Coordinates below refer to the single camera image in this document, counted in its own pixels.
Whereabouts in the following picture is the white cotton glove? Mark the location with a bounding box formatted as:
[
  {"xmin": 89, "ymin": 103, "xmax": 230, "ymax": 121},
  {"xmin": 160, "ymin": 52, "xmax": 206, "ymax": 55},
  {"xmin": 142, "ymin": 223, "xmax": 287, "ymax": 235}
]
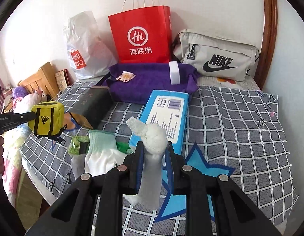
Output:
[{"xmin": 84, "ymin": 130, "xmax": 126, "ymax": 177}]

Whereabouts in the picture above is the white sock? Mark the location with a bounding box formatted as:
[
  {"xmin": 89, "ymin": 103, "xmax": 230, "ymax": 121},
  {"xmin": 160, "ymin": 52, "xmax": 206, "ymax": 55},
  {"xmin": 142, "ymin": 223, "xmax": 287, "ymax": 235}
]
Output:
[{"xmin": 126, "ymin": 117, "xmax": 168, "ymax": 210}]

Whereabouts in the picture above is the yellow adidas pouch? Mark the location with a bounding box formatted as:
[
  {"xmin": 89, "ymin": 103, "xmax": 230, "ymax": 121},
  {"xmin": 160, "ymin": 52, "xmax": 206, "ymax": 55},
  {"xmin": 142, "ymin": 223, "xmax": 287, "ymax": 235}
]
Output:
[{"xmin": 28, "ymin": 101, "xmax": 67, "ymax": 145}]

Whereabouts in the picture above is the green cassette tissue pack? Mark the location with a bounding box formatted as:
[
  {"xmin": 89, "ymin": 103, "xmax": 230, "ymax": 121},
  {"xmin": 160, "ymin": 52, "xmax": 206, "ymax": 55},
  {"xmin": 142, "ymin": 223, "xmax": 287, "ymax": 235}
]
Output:
[{"xmin": 67, "ymin": 135, "xmax": 90, "ymax": 156}]

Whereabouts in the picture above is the green wet wipe packet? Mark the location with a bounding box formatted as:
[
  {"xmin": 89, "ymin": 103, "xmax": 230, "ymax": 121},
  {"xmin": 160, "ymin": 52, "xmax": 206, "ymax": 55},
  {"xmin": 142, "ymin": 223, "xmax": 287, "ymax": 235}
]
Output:
[{"xmin": 116, "ymin": 142, "xmax": 133, "ymax": 155}]

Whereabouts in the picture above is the purple plush toy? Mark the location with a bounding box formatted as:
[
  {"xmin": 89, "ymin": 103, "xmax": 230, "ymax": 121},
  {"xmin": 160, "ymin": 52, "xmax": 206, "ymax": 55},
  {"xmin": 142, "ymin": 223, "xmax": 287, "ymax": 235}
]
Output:
[{"xmin": 12, "ymin": 86, "xmax": 28, "ymax": 99}]

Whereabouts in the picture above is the wooden chair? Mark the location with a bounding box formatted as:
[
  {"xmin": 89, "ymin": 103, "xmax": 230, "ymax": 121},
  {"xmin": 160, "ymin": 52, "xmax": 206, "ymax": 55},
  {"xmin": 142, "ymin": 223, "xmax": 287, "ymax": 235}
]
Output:
[{"xmin": 17, "ymin": 62, "xmax": 60, "ymax": 99}]

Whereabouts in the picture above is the blue tissue pack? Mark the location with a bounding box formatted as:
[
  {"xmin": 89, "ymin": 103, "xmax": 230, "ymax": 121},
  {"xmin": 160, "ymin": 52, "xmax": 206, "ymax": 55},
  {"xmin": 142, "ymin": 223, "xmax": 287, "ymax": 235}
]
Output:
[{"xmin": 126, "ymin": 90, "xmax": 189, "ymax": 155}]

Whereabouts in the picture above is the dark green tea tin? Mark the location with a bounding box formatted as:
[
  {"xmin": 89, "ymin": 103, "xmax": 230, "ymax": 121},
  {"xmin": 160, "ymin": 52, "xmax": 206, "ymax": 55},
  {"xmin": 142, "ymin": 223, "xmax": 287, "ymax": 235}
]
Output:
[{"xmin": 69, "ymin": 86, "xmax": 114, "ymax": 129}]

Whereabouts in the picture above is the grey checked bed sheet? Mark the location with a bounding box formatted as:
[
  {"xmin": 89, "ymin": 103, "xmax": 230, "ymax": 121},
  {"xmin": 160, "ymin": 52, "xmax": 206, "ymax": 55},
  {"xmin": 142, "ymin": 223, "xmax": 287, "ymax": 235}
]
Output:
[{"xmin": 20, "ymin": 83, "xmax": 298, "ymax": 235}]

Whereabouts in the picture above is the purple towel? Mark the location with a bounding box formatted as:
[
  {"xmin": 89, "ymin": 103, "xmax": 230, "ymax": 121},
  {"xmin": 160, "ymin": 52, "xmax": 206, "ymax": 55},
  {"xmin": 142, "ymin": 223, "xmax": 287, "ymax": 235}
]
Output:
[{"xmin": 97, "ymin": 63, "xmax": 200, "ymax": 104}]

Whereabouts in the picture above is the small orange sachet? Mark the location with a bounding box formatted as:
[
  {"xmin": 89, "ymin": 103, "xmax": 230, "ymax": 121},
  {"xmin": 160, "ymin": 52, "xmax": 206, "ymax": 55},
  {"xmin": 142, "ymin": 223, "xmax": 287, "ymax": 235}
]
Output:
[{"xmin": 116, "ymin": 71, "xmax": 136, "ymax": 83}]

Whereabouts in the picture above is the white sponge block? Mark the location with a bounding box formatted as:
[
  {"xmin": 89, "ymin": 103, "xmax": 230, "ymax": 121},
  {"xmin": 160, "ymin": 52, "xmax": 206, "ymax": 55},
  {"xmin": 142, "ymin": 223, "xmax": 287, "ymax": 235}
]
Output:
[{"xmin": 169, "ymin": 61, "xmax": 180, "ymax": 85}]

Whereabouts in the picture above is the white Miniso plastic bag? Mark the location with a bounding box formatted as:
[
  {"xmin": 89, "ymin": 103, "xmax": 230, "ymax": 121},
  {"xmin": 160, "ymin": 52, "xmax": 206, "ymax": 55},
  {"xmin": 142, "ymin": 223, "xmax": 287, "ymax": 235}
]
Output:
[{"xmin": 63, "ymin": 11, "xmax": 117, "ymax": 79}]

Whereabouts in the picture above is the grey Nike waist bag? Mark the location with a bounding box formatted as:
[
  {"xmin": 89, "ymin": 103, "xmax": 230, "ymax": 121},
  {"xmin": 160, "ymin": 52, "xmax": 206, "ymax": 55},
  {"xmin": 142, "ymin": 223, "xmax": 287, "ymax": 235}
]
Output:
[{"xmin": 173, "ymin": 29, "xmax": 260, "ymax": 81}]

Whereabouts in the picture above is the red Haidilao paper bag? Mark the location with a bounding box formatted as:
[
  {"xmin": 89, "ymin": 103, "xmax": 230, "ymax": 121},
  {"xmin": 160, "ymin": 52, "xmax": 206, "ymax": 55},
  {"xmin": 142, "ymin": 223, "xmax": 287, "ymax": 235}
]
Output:
[{"xmin": 108, "ymin": 5, "xmax": 172, "ymax": 63}]

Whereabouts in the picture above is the brown wooden door frame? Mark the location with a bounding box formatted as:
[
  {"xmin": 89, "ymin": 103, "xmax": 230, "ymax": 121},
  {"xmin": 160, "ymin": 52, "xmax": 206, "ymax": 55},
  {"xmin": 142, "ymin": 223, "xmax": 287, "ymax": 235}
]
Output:
[{"xmin": 254, "ymin": 0, "xmax": 278, "ymax": 89}]

